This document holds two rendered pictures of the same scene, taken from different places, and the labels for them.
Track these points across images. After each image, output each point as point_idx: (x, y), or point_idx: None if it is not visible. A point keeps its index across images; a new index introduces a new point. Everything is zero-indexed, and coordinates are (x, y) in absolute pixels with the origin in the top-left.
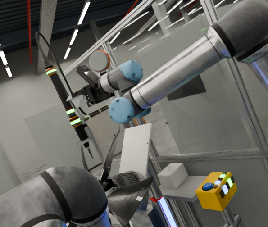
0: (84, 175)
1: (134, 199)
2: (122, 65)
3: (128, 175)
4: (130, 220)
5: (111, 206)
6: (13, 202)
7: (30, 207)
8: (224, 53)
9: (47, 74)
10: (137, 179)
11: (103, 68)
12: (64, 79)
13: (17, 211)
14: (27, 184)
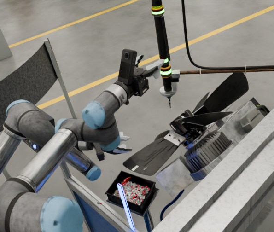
0: (29, 131)
1: (137, 164)
2: (89, 103)
3: (210, 149)
4: (166, 167)
5: (146, 147)
6: (12, 113)
7: (11, 120)
8: (16, 195)
9: None
10: (211, 161)
11: None
12: (183, 19)
13: (9, 118)
14: (19, 111)
